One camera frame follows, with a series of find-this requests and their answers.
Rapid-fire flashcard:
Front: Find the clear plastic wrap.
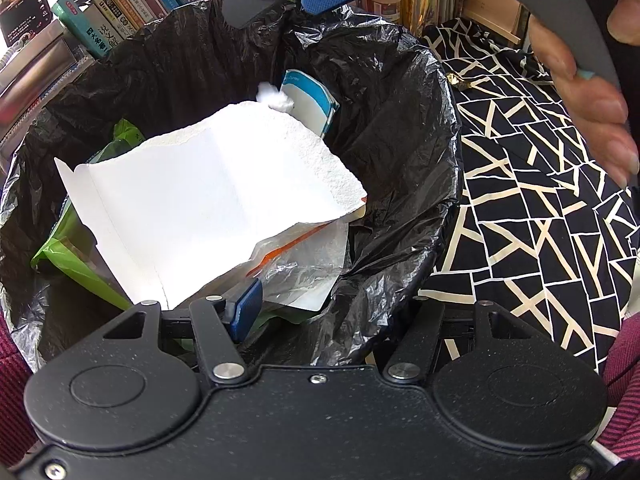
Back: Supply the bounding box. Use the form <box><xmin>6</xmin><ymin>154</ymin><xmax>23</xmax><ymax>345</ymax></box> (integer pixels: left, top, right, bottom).
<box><xmin>244</xmin><ymin>219</ymin><xmax>350</xmax><ymax>313</ymax></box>

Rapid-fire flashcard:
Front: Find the white paper sheet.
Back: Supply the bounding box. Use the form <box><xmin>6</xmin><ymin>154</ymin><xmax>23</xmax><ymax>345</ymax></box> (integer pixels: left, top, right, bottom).
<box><xmin>58</xmin><ymin>101</ymin><xmax>367</xmax><ymax>309</ymax></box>

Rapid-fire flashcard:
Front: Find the blue white small box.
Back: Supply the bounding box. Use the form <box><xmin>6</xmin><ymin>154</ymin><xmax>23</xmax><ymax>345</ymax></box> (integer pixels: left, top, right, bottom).
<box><xmin>280</xmin><ymin>70</ymin><xmax>340</xmax><ymax>139</ymax></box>

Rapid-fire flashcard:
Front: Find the black garbage bag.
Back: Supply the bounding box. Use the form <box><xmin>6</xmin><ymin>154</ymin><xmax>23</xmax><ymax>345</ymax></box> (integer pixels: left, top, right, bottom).
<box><xmin>1</xmin><ymin>0</ymin><xmax>463</xmax><ymax>370</ymax></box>

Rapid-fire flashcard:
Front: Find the green plastic snack bag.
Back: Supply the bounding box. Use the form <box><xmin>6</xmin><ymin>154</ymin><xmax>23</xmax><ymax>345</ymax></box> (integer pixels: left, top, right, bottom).
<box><xmin>30</xmin><ymin>119</ymin><xmax>144</xmax><ymax>310</ymax></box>

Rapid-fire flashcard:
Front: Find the row of colourful comic books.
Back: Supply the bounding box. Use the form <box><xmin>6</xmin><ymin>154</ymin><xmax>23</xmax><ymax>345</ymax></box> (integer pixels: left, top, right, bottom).
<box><xmin>400</xmin><ymin>0</ymin><xmax>464</xmax><ymax>36</ymax></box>

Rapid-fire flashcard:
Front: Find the stack of lying books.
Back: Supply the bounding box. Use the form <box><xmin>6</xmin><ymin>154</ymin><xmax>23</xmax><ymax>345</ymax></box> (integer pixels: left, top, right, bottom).
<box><xmin>1</xmin><ymin>21</ymin><xmax>93</xmax><ymax>165</ymax></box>

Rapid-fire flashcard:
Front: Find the person's right hand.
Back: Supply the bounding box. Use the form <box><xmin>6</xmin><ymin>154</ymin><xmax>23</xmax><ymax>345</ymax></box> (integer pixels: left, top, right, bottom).
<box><xmin>528</xmin><ymin>16</ymin><xmax>639</xmax><ymax>188</ymax></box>

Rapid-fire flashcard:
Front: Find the small white lidded jar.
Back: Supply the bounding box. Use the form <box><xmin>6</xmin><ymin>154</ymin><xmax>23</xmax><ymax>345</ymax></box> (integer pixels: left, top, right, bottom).
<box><xmin>371</xmin><ymin>0</ymin><xmax>401</xmax><ymax>23</ymax></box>

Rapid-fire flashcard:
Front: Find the brown kraft sketchbook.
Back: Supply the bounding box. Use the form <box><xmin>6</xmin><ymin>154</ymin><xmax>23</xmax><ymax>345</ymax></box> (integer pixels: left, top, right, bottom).
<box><xmin>462</xmin><ymin>0</ymin><xmax>529</xmax><ymax>46</ymax></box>

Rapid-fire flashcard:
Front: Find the black white patterned cloth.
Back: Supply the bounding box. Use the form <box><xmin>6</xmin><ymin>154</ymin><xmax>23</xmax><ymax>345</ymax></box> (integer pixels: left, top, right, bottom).
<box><xmin>421</xmin><ymin>18</ymin><xmax>639</xmax><ymax>370</ymax></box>

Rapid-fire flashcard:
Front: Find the red knitted sleeve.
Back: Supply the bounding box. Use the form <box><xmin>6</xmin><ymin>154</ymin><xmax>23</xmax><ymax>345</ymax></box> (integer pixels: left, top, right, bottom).
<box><xmin>0</xmin><ymin>318</ymin><xmax>37</xmax><ymax>467</ymax></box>

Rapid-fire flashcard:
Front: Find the smartphone with lit screen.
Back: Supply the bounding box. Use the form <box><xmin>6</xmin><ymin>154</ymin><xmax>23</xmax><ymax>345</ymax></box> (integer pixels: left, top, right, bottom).
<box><xmin>0</xmin><ymin>0</ymin><xmax>52</xmax><ymax>47</ymax></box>

